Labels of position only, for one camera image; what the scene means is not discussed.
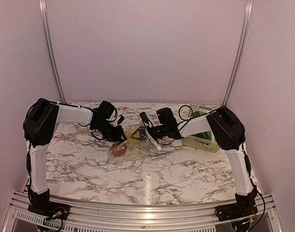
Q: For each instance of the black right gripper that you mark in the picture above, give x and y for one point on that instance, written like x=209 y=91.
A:
x=142 y=131

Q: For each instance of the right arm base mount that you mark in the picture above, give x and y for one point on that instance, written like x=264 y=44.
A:
x=234 y=211

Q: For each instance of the yellow fake fruit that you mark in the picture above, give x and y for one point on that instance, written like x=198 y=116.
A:
x=132 y=136

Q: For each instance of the aluminium frame post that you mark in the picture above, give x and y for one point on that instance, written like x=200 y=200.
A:
x=246 y=22
x=50 y=50

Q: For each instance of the pale green plastic basket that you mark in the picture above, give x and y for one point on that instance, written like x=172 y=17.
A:
x=204 y=141

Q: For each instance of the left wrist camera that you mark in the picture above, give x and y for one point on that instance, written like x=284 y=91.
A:
x=119 y=120

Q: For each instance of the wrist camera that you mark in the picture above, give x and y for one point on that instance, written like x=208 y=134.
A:
x=147 y=122
x=119 y=120

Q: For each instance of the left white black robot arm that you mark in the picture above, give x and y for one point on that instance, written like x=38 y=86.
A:
x=40 y=124

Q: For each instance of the polka dot zip top bag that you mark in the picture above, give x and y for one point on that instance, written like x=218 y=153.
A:
x=137 y=144

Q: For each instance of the left aluminium frame post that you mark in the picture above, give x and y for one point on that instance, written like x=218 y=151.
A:
x=50 y=50

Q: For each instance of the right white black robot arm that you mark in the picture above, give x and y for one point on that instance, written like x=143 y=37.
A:
x=229 y=134

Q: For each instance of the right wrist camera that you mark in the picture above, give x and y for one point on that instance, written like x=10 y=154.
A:
x=147 y=122

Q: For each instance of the front aluminium rail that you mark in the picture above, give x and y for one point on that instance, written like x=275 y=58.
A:
x=87 y=216

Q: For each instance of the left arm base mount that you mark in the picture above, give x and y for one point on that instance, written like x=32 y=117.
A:
x=51 y=209

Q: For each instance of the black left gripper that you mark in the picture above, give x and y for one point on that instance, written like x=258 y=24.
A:
x=116 y=137

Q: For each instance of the right aluminium frame post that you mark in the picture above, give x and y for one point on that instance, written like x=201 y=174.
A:
x=246 y=22

